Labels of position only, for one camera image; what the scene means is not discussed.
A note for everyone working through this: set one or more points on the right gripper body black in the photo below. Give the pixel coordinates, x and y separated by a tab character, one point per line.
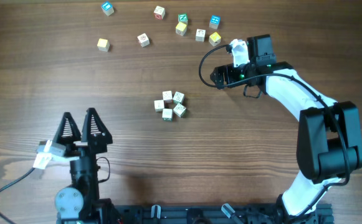
234	74

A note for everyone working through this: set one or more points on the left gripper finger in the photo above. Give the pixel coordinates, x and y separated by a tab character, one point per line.
94	132
67	132

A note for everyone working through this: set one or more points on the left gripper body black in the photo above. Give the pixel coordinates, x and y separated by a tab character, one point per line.
83	151

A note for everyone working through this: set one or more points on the plain white block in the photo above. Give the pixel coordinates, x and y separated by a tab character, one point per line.
167	114
159	105

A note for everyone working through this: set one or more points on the red-framed picture block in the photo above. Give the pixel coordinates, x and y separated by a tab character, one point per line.
167	96

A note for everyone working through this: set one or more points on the white block green edge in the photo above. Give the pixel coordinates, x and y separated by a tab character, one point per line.
179	110
178	97

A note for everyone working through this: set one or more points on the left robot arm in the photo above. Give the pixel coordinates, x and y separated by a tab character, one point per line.
80	202

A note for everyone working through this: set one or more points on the yellow block right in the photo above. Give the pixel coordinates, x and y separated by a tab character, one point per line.
214	39

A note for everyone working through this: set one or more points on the yellow block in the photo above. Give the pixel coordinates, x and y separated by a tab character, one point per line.
214	39
103	45
181	28

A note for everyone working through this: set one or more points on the blue block top right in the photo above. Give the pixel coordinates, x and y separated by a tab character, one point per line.
214	22

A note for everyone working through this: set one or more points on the yellow block centre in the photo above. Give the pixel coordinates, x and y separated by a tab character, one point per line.
181	28

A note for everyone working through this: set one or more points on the green letter N block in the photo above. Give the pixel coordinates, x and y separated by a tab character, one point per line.
183	18

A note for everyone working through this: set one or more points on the yellow block left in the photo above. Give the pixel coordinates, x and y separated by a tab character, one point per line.
103	45

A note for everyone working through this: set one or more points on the white block red picture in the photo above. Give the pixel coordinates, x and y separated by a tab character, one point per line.
143	40

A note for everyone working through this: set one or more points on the red-edged block top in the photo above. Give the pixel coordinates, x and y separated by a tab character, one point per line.
159	12

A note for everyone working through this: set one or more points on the blue letter block far left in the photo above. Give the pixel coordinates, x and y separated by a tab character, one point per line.
107	8

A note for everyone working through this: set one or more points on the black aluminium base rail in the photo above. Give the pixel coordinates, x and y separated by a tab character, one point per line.
253	213

